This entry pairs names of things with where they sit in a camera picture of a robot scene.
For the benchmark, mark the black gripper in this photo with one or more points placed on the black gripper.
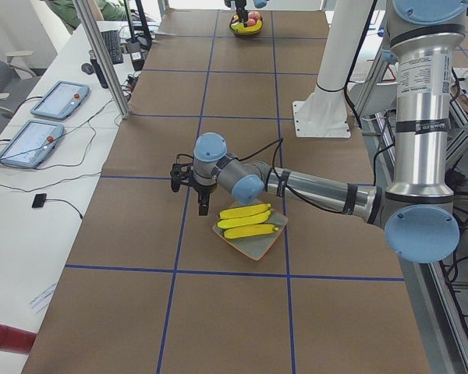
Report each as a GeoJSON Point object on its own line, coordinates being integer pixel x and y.
{"type": "Point", "coordinates": [240, 6]}
{"type": "Point", "coordinates": [204, 190]}

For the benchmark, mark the yellow banana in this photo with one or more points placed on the yellow banana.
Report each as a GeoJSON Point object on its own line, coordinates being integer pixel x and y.
{"type": "Point", "coordinates": [244, 221]}
{"type": "Point", "coordinates": [250, 231]}
{"type": "Point", "coordinates": [244, 211]}
{"type": "Point", "coordinates": [241, 28]}

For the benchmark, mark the woven brown basket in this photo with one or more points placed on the woven brown basket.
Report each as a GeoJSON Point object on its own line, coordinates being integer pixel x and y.
{"type": "Point", "coordinates": [235, 17]}

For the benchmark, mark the grey square plate orange rim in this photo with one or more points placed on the grey square plate orange rim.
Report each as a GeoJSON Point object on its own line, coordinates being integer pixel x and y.
{"type": "Point", "coordinates": [255, 247]}

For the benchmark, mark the red apple upper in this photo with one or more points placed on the red apple upper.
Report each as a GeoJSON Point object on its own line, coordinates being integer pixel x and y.
{"type": "Point", "coordinates": [253, 17]}

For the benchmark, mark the black keyboard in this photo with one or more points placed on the black keyboard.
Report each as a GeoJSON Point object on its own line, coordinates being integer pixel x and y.
{"type": "Point", "coordinates": [112, 43]}

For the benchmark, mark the small black puck device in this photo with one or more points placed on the small black puck device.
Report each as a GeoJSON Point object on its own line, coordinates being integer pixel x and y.
{"type": "Point", "coordinates": [39, 200]}

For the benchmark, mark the teach pendant far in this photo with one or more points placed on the teach pendant far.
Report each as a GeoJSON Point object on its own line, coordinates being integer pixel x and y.
{"type": "Point", "coordinates": [61, 100]}

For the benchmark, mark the teach pendant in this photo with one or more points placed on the teach pendant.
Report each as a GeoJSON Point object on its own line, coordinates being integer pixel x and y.
{"type": "Point", "coordinates": [61, 100]}
{"type": "Point", "coordinates": [32, 144]}

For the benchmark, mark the teach pendant near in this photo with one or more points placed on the teach pendant near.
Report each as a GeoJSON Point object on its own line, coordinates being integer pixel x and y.
{"type": "Point", "coordinates": [32, 144]}

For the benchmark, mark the red cylinder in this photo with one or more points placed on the red cylinder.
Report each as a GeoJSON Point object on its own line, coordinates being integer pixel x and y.
{"type": "Point", "coordinates": [14, 340]}

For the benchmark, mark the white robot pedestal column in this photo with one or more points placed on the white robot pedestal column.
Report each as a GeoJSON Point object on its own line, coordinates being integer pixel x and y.
{"type": "Point", "coordinates": [323, 114]}

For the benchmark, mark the grey aluminium frame post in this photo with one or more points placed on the grey aluminium frame post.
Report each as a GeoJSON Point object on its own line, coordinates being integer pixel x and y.
{"type": "Point", "coordinates": [84, 11]}

